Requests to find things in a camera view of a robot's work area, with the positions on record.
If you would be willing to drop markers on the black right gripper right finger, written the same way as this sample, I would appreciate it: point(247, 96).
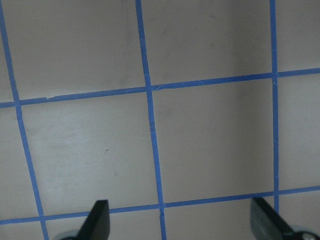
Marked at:
point(266, 223)

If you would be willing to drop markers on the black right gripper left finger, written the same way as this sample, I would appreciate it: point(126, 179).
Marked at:
point(97, 224)

